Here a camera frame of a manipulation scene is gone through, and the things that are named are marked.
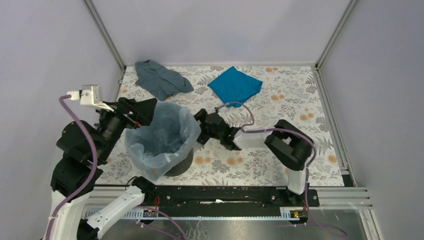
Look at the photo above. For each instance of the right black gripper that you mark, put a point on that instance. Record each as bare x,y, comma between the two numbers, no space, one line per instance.
201,115

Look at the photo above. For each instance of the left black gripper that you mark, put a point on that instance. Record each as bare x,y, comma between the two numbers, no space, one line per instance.
143,109

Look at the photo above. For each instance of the light blue trash bag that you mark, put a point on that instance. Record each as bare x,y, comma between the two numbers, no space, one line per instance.
156,148

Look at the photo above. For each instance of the black ribbed trash bin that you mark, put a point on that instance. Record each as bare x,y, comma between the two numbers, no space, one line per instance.
181,167

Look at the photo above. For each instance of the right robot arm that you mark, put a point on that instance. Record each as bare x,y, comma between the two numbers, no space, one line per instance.
288,144

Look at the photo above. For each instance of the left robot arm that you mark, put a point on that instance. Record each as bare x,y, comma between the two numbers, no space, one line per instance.
85,148

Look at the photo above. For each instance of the grey-blue cloth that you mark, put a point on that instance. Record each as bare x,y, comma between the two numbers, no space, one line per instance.
160,81

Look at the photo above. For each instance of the bright blue cloth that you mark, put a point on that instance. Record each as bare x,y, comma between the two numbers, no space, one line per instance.
235,87

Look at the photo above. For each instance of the floral table mat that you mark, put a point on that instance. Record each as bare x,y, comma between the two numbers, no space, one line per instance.
287,92

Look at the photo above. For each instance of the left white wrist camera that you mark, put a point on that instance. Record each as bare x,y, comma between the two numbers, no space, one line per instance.
90,96

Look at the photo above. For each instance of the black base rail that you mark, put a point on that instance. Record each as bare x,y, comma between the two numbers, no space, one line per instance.
173,196

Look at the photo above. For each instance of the white slotted cable duct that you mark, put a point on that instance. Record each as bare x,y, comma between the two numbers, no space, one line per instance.
212,213

